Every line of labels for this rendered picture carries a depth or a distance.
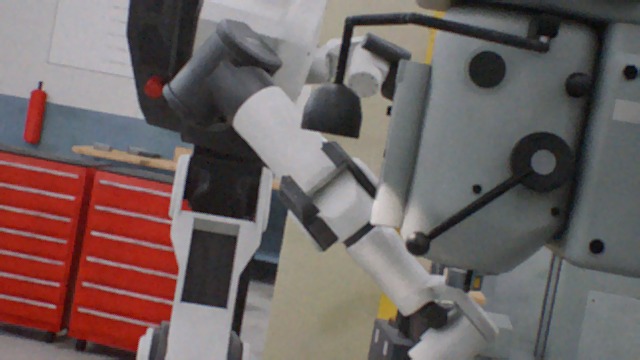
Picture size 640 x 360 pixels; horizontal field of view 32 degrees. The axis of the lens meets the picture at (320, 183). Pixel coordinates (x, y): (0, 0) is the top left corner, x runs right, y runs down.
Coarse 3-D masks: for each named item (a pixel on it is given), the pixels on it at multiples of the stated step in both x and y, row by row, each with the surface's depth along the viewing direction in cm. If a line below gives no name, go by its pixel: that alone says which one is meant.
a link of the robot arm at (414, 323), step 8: (440, 304) 171; (448, 304) 170; (400, 312) 178; (400, 320) 178; (408, 320) 178; (416, 320) 172; (400, 328) 178; (408, 328) 178; (416, 328) 170; (408, 336) 178; (416, 336) 170
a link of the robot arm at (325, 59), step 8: (336, 40) 223; (352, 40) 222; (360, 40) 221; (320, 48) 222; (328, 48) 221; (336, 48) 222; (352, 48) 222; (320, 56) 220; (328, 56) 223; (336, 56) 223; (312, 64) 219; (320, 64) 219; (328, 64) 223; (336, 64) 224; (320, 72) 219; (328, 72) 223; (320, 80) 220; (328, 80) 222
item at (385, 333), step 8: (376, 320) 201; (384, 320) 201; (392, 320) 195; (376, 328) 199; (384, 328) 193; (392, 328) 194; (376, 336) 197; (384, 336) 190; (392, 336) 186; (400, 336) 186; (376, 344) 196; (384, 344) 189; (392, 344) 182; (400, 344) 181; (408, 344) 182; (416, 344) 183; (376, 352) 195; (384, 352) 187; (392, 352) 181; (400, 352) 181
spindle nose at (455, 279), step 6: (450, 270) 142; (450, 276) 142; (456, 276) 142; (462, 276) 141; (474, 276) 141; (480, 276) 142; (444, 282) 144; (450, 282) 142; (456, 282) 141; (462, 282) 141; (474, 282) 141; (480, 282) 142; (474, 288) 142; (480, 288) 142
